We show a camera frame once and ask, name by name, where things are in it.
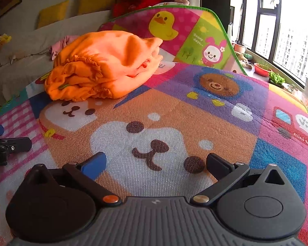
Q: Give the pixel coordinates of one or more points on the orange pumpkin costume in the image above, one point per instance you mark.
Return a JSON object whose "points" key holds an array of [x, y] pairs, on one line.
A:
{"points": [[105, 56]]}

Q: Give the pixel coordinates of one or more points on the green leafy plant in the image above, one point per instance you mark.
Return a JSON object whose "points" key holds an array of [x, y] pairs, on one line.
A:
{"points": [[276, 78]]}

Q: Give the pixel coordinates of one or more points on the black window frame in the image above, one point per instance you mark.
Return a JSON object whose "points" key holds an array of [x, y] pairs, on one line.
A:
{"points": [[277, 30]]}

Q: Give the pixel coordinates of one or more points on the small yellow stuffed toy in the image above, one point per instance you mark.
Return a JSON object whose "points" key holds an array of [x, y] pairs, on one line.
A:
{"points": [[1, 41]]}

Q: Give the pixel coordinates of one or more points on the brown plant pot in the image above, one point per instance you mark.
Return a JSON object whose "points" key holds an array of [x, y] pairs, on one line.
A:
{"points": [[240, 48]]}

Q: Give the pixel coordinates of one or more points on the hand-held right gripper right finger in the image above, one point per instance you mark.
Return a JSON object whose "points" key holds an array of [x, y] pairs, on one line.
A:
{"points": [[218, 165]]}

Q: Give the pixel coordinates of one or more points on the light grey sofa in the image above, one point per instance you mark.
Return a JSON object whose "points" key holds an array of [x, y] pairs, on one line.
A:
{"points": [[28, 46]]}

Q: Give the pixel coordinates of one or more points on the yellow cushion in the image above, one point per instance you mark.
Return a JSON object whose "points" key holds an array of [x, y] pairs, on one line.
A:
{"points": [[52, 14], [97, 1]]}

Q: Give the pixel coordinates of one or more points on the red plant pot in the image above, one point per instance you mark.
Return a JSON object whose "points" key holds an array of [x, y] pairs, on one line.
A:
{"points": [[263, 69]]}

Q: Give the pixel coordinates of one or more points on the colourful cartoon play mat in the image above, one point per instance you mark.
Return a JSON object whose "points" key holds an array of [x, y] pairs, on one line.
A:
{"points": [[156, 112]]}

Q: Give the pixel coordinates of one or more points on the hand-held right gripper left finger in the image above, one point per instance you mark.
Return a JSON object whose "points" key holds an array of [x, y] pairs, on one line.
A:
{"points": [[93, 165]]}

